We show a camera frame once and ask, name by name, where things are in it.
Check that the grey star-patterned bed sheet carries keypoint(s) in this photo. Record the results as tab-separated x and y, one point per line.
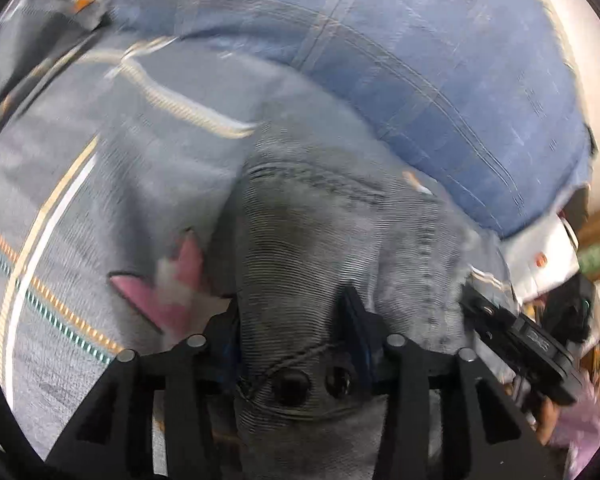
113	145

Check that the white paper bag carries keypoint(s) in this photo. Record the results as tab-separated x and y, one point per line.
541	257

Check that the blue plaid pillow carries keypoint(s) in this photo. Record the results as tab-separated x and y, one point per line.
476	93

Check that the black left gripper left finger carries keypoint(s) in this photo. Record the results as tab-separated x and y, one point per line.
109	436

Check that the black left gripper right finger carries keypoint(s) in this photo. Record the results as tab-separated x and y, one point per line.
447	416

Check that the grey denim pants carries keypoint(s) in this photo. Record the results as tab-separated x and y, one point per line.
313	211

